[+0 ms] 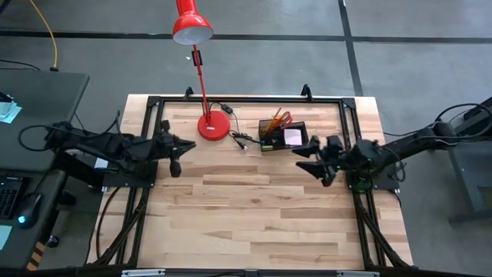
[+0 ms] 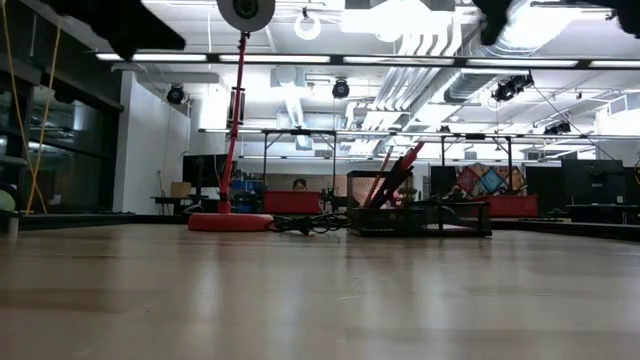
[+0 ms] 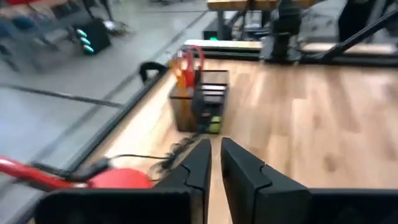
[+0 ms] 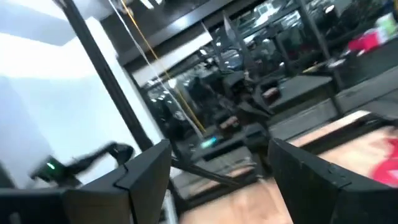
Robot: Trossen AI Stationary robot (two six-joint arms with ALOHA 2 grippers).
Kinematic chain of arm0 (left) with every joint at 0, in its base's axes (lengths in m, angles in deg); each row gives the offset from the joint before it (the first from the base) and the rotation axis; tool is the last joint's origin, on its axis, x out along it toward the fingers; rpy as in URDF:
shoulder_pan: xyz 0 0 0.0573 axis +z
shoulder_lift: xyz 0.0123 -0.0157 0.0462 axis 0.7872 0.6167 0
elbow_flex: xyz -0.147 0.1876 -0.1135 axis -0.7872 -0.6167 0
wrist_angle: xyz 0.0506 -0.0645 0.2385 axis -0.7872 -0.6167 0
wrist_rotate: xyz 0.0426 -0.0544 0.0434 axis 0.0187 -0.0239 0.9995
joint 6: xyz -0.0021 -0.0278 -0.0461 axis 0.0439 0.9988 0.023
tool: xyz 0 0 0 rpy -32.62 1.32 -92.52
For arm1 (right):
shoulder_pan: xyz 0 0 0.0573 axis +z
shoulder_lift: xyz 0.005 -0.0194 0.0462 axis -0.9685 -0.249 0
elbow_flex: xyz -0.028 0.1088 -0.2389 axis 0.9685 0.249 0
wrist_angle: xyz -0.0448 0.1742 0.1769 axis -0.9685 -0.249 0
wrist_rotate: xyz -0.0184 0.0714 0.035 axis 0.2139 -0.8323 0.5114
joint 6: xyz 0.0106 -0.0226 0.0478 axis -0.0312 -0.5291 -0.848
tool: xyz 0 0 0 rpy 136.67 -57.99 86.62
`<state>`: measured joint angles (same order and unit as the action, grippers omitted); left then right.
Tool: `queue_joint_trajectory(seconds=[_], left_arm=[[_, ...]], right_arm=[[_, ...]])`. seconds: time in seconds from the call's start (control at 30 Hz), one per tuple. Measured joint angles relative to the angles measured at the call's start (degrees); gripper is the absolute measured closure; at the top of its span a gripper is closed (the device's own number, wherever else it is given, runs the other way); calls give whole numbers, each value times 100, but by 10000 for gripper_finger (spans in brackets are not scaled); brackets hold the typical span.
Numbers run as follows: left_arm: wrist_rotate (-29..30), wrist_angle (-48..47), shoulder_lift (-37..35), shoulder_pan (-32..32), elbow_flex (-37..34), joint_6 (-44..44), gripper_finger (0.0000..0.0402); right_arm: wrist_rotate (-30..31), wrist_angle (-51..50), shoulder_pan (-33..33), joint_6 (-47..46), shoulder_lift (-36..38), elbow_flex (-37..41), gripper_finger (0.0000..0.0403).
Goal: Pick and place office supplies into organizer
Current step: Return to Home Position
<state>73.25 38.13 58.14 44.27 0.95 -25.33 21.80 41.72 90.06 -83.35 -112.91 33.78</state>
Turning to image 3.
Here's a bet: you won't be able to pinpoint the black mesh desk organizer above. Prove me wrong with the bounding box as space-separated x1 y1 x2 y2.
169 70 230 135

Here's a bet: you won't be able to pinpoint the black box with teal knobs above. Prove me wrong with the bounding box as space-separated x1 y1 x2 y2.
74 18 112 56

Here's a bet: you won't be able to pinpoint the red handled scissors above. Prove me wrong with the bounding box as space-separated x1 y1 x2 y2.
183 45 206 90

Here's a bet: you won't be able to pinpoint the background wooden table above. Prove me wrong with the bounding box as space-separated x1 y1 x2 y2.
206 0 318 41

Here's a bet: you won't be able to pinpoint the orange pencil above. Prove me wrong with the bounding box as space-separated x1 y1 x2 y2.
169 57 185 96
176 51 189 94

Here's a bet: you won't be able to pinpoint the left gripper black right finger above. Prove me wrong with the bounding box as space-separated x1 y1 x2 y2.
220 137 398 224

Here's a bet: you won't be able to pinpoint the black lamp power cable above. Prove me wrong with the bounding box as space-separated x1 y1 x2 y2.
30 133 203 183

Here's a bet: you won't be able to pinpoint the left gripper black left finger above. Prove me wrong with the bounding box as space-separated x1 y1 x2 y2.
34 139 213 224

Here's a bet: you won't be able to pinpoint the small yellow sticky pad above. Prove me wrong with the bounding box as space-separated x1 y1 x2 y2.
208 115 222 134

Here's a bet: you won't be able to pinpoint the dark metal stand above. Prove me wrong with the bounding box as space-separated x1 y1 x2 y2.
338 0 379 43

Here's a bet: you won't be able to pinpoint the red desk lamp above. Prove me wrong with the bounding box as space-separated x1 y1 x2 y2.
0 155 153 191

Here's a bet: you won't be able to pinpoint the black pen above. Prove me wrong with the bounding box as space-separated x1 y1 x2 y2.
191 70 206 126

